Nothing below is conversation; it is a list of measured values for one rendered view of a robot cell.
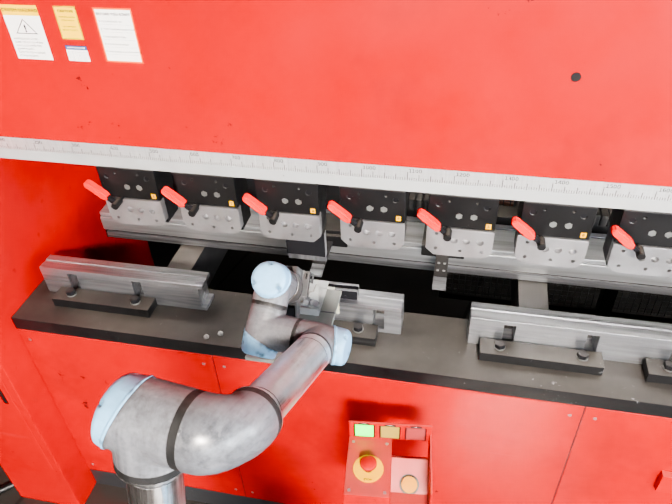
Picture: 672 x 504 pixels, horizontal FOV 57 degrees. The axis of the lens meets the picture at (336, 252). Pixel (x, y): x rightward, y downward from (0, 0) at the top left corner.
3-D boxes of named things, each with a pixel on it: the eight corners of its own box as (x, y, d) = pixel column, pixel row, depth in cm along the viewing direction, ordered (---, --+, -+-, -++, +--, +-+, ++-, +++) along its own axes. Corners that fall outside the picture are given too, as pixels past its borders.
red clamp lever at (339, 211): (329, 204, 137) (363, 230, 140) (333, 194, 140) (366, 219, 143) (324, 209, 138) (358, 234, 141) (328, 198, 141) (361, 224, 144)
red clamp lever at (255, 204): (243, 196, 141) (277, 222, 143) (248, 187, 144) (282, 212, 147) (239, 201, 142) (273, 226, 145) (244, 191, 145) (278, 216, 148)
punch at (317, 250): (288, 260, 160) (284, 230, 154) (290, 255, 162) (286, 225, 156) (325, 264, 159) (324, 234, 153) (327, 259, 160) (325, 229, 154)
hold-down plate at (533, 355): (478, 360, 159) (479, 352, 157) (478, 344, 163) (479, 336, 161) (602, 376, 153) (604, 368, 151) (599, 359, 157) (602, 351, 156)
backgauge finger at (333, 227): (293, 277, 169) (292, 263, 166) (315, 221, 189) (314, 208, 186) (337, 282, 167) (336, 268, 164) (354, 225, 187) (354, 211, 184)
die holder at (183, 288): (49, 291, 185) (38, 267, 179) (60, 278, 190) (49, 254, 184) (207, 310, 176) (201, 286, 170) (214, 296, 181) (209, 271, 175)
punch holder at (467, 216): (424, 253, 146) (429, 194, 135) (428, 231, 152) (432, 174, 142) (490, 260, 143) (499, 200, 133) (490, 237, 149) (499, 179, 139)
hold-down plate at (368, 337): (265, 333, 169) (264, 325, 167) (271, 319, 173) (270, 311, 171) (375, 347, 163) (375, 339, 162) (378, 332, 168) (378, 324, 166)
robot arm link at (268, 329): (284, 363, 121) (297, 308, 123) (232, 350, 124) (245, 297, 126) (296, 364, 129) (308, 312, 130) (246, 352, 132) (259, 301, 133)
